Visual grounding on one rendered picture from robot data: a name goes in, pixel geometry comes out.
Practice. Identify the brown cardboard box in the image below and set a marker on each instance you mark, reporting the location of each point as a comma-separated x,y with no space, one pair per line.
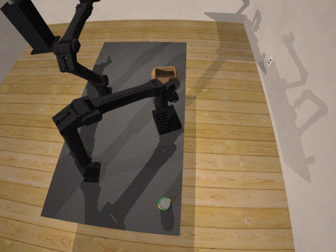
170,73

